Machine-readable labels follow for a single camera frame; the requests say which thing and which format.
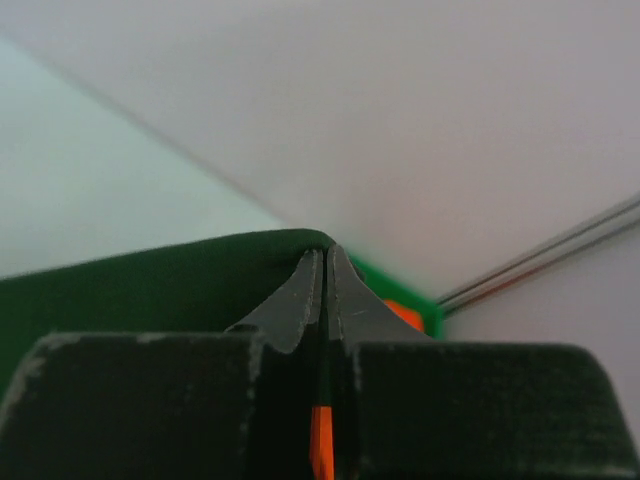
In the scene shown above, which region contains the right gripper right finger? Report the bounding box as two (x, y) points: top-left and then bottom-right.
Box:
(325, 245), (639, 479)

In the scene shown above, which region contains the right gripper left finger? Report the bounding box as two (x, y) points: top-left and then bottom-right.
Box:
(1, 251), (324, 479)

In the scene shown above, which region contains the orange t-shirt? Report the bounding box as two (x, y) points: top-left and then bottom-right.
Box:
(309, 299), (424, 479)

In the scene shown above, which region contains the white and green t-shirt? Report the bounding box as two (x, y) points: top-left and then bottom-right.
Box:
(1, 229), (334, 393)

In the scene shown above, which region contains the green plastic bin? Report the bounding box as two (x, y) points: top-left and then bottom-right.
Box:
(350, 255), (444, 339)

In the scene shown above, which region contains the right aluminium corner post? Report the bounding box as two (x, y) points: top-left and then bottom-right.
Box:
(437, 193), (639, 316)

